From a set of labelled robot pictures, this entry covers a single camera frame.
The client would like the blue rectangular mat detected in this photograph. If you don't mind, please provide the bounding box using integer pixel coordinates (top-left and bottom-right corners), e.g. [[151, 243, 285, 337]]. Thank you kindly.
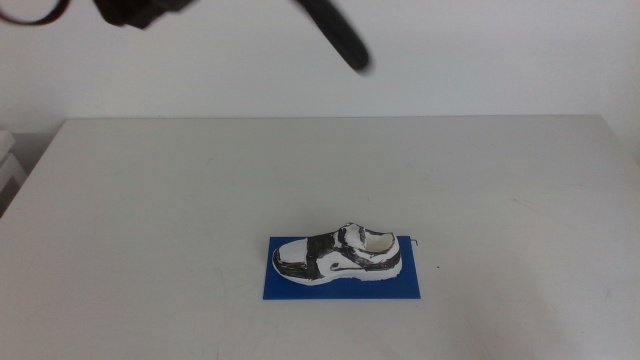
[[262, 235, 422, 302]]

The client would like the white furniture beside table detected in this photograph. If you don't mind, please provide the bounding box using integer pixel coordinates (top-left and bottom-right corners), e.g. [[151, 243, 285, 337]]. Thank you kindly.
[[0, 128, 27, 204]]

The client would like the black and white sneaker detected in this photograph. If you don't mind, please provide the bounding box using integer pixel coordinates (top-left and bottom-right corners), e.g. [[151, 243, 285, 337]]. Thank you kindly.
[[271, 221, 403, 287]]

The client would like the dark cable loop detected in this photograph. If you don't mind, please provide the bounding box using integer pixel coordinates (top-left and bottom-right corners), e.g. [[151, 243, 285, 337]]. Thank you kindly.
[[0, 0, 70, 27]]

